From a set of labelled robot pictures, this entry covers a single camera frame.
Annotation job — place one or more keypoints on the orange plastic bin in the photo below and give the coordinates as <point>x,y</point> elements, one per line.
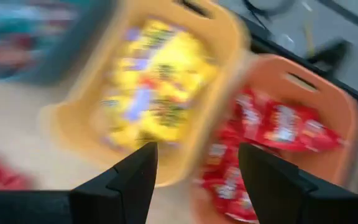
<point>337,105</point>

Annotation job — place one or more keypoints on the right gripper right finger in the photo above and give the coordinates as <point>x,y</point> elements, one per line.
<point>291,202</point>

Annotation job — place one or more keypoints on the clear wrapper red gummy candy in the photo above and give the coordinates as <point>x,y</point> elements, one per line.
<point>8,54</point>

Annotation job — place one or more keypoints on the teal plastic bin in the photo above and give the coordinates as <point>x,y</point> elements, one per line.
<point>82,46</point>

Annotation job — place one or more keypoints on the yellow Sour Patch candy pack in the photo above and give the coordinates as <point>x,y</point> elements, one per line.
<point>166,127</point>
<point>176,43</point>
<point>194,74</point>
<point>126,105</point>

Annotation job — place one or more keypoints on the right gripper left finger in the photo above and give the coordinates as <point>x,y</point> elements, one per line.
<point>89,205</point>

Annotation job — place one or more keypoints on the yellow plastic bin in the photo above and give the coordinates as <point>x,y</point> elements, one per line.
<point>82,118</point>

